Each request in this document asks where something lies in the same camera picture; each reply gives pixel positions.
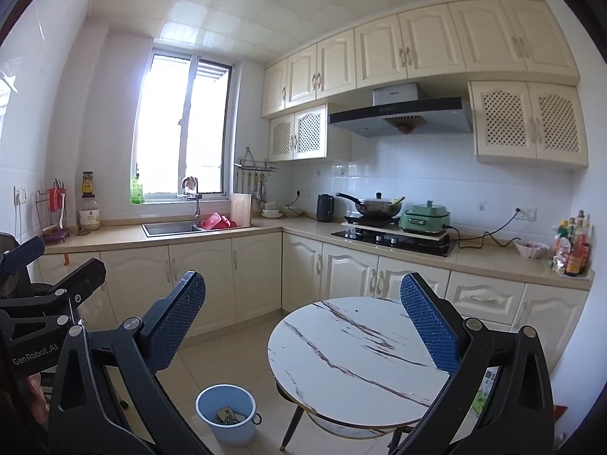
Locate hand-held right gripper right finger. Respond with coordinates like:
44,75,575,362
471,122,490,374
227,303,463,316
389,272,555,455

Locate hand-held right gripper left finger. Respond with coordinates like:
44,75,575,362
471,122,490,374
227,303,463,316
47,271,214,455

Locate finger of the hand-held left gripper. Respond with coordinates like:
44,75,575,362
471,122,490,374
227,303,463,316
2,236,46,278
0,258,107,339

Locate light blue plastic bucket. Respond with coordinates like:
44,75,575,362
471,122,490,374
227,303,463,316
195,384,263,447

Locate person's left hand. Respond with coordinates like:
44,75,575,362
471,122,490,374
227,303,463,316
26,373,48,425

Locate red knife rack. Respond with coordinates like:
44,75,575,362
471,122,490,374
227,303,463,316
35,179,70,238

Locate clear cooking oil bottle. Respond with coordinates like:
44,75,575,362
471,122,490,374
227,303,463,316
79,194,102,232

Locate black gas stove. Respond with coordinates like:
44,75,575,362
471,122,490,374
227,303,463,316
330,228,457,258

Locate white green rice bag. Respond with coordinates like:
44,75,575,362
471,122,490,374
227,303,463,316
469,364,502,420

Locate steel kitchen sink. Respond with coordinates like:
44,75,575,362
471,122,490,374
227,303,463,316
142,220,205,238

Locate cream lower kitchen cabinets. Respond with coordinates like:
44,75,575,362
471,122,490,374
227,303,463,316
37,218,596,376

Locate round marble table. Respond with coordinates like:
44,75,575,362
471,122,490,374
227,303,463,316
267,296,451,451

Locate green electric cooker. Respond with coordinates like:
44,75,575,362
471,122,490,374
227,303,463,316
399,200,451,236

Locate red plastic basin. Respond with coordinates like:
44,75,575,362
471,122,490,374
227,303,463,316
198,212,238,231

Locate metal sink faucet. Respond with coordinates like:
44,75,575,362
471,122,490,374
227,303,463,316
181,176,204,229

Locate white scalloped bowl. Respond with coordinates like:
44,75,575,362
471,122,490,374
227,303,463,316
513,239,550,259

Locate black wok with lid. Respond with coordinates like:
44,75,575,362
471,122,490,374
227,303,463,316
335,191,405,218

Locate wooden cutting board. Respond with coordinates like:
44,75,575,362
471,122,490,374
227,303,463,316
230,192,252,228

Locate black electric kettle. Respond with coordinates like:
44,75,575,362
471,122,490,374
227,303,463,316
316,193,335,223

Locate group of condiment bottles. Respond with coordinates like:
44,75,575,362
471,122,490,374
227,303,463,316
551,209,591,277

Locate metal utensil rack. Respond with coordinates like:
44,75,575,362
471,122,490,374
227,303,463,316
233,145,278,205

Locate kitchen window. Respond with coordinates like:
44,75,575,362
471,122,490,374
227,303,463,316
131,47,236,202

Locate black range hood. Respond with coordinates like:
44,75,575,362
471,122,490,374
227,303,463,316
327,82,474,138

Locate large cream lattice cabinet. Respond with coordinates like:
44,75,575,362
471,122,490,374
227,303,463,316
468,80,589,169

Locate small cream lattice cabinet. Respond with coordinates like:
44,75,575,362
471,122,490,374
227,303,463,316
268,103,352,162

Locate black power cable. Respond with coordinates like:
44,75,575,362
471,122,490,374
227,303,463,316
448,207,523,250

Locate cream upper wall cabinets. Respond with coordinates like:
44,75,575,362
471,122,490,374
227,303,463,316
261,0,582,117

